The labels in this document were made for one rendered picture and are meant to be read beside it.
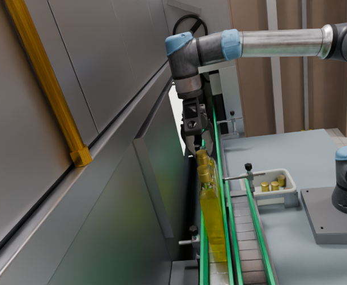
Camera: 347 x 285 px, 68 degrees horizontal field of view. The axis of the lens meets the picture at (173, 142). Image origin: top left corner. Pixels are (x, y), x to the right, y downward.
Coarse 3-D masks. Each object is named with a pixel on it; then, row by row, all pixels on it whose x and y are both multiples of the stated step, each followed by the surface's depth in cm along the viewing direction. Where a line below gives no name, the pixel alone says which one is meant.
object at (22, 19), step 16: (16, 0) 30; (16, 16) 30; (32, 32) 31; (32, 48) 32; (32, 64) 33; (48, 64) 33; (48, 80) 33; (48, 96) 34; (64, 96) 35; (64, 112) 35; (64, 128) 36; (80, 144) 37; (80, 160) 38
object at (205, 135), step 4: (204, 128) 78; (204, 132) 76; (208, 132) 76; (204, 136) 77; (208, 136) 77; (204, 140) 77; (208, 140) 77; (208, 144) 78; (212, 144) 78; (208, 148) 78; (208, 152) 79; (208, 156) 81
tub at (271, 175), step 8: (264, 176) 122; (272, 176) 122; (288, 176) 114; (240, 184) 117; (256, 184) 124; (288, 184) 115; (256, 192) 120; (264, 192) 108; (272, 192) 107; (280, 192) 106
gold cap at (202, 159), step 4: (196, 152) 80; (200, 152) 79; (204, 152) 79; (196, 156) 80; (200, 156) 78; (204, 156) 79; (200, 160) 79; (204, 160) 79; (200, 164) 80; (204, 164) 80; (208, 164) 80
